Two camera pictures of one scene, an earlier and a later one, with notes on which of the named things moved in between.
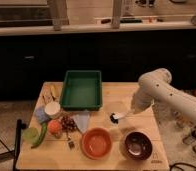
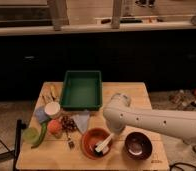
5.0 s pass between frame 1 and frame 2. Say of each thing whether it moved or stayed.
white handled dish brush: moved
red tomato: stayed
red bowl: stayed
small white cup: stayed
